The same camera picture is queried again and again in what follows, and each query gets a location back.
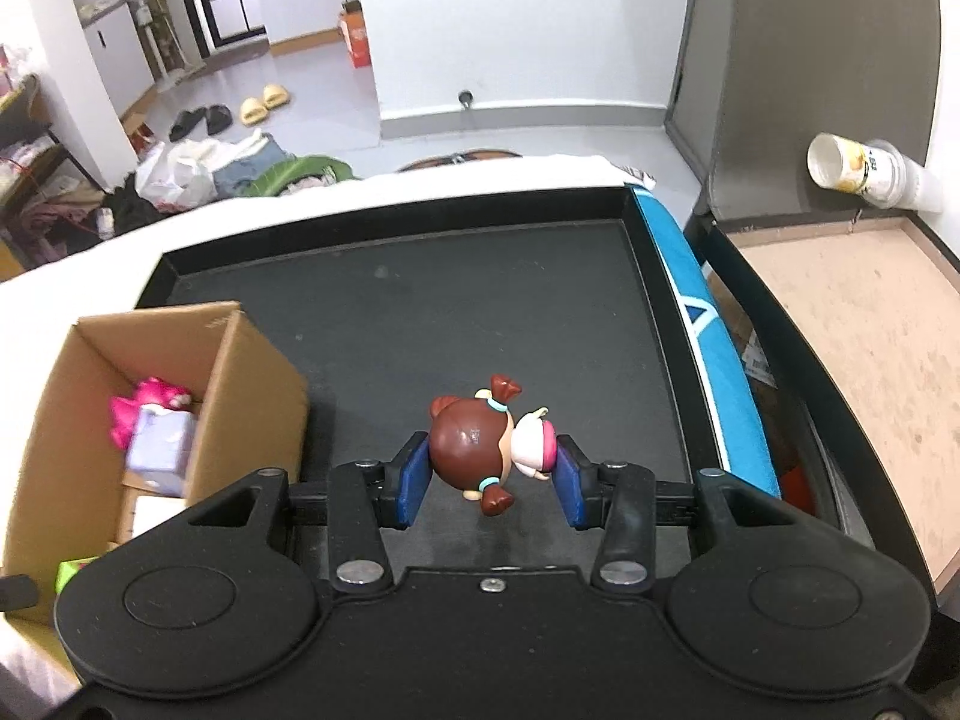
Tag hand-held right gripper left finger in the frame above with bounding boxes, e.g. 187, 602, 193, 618
184, 431, 434, 592

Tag red carton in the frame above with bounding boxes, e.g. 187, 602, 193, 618
339, 11, 374, 68

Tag black tray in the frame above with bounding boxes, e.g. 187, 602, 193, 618
135, 186, 721, 563

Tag yellow print paper cup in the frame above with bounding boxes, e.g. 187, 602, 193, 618
806, 133, 875, 196

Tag pink bear figurine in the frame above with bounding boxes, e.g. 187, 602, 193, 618
109, 376, 194, 452

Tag blue jeans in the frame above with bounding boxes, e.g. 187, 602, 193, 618
210, 133, 293, 196

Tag blue cushion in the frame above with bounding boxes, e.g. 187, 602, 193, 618
630, 184, 782, 500

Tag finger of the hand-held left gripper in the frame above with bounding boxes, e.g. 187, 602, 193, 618
0, 575, 38, 614

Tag black clothes pile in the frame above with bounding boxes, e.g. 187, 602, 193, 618
101, 180, 162, 235

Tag white low cabinet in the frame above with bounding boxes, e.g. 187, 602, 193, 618
79, 4, 158, 119

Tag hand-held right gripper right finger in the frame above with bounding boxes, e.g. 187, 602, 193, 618
553, 433, 826, 590

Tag white charger plug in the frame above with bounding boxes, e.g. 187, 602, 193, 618
116, 491, 188, 545

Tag brown carton with label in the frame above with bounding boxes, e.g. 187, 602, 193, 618
709, 274, 781, 391

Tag lavender block toy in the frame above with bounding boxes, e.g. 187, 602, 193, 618
124, 405, 197, 497

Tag brown leather bag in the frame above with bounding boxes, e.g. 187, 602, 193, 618
395, 150, 522, 172

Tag green square tin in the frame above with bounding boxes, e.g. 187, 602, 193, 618
58, 555, 98, 593

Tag wooden side table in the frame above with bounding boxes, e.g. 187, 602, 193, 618
0, 75, 106, 271

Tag brown-haired girl figurine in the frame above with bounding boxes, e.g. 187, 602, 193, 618
429, 373, 560, 517

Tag white plastic bag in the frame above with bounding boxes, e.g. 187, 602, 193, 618
135, 136, 218, 207

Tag green leaf pillow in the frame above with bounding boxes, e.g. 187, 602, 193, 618
240, 154, 353, 200

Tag brown cardboard box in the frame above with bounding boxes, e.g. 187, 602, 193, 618
0, 301, 312, 627

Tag clear plastic cup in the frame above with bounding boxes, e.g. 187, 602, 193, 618
862, 139, 944, 215

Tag white bed sheet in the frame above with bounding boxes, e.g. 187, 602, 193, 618
0, 154, 627, 316

